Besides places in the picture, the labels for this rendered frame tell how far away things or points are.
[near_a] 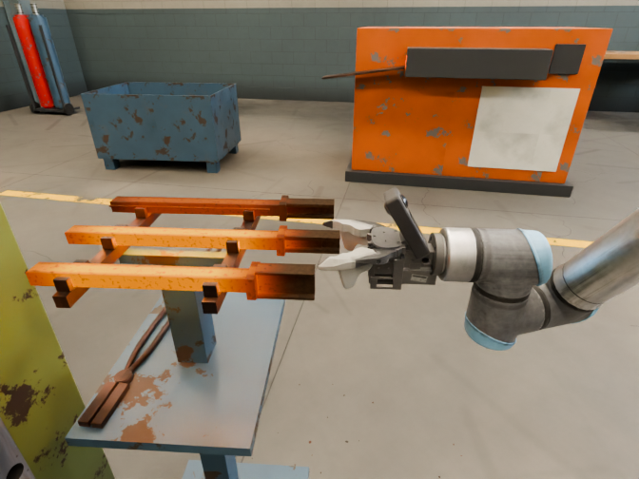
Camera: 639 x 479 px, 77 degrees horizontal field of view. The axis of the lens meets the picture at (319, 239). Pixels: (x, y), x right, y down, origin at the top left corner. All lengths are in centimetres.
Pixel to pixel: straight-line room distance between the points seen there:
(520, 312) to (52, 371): 91
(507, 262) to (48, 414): 93
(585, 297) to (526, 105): 296
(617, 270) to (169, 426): 73
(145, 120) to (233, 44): 431
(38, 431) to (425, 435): 117
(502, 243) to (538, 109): 304
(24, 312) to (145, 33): 824
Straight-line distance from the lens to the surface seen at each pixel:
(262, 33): 797
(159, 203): 83
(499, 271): 68
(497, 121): 364
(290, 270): 55
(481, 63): 338
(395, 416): 165
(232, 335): 89
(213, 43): 833
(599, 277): 75
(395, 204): 61
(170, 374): 84
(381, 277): 67
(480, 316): 75
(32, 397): 101
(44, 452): 109
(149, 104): 408
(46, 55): 766
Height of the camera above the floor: 129
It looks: 29 degrees down
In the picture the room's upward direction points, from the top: straight up
